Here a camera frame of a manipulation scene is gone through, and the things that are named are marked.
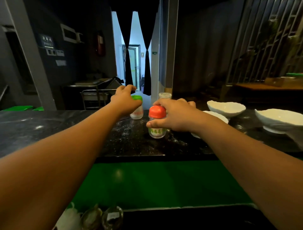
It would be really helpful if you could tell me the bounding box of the black curtain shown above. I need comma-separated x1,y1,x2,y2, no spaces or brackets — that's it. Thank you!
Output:
138,0,160,96
111,0,136,94

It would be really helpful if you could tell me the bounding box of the metal lattice screen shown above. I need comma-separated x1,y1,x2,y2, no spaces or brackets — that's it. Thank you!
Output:
225,0,303,85

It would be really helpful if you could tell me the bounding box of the red fire extinguisher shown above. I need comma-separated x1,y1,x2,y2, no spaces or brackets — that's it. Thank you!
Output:
96,30,106,57

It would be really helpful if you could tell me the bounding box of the person's right hand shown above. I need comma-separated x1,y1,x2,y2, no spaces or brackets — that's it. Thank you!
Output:
146,98,204,133

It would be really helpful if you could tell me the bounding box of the green stool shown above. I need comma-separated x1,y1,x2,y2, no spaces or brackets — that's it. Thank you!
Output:
1,105,44,112

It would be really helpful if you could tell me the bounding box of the steel work table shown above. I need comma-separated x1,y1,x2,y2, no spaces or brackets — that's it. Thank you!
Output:
67,78,112,88

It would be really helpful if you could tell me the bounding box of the green lid shaker jar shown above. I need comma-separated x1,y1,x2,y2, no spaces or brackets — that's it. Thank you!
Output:
130,95,144,120

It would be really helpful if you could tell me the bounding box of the person's left hand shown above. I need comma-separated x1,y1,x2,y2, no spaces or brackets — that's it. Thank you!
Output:
110,85,143,118

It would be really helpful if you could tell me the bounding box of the red lid shaker jar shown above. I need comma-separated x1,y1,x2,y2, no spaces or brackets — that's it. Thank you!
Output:
148,106,167,139

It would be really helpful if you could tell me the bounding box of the glass door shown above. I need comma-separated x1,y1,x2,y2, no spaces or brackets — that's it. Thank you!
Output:
122,44,141,91

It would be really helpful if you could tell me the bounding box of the person's left forearm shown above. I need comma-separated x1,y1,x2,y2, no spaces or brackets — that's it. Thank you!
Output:
0,102,123,230

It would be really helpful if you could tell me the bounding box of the white wavy rim bowl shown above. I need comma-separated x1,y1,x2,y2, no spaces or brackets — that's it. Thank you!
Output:
207,100,247,118
254,109,303,135

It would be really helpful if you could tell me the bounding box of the white plastic bag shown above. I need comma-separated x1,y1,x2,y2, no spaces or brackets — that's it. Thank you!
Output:
55,202,82,230

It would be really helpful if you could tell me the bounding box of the clear plastic container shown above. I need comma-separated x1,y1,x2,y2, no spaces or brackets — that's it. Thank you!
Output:
80,204,103,230

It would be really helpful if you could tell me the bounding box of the metal trolley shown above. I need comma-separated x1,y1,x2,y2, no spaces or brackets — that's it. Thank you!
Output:
81,89,117,110

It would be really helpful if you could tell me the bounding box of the person's right forearm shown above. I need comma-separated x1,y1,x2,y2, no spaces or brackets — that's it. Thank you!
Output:
191,111,303,230

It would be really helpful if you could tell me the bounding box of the wooden side table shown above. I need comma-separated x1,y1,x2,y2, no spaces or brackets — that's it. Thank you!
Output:
234,82,303,91

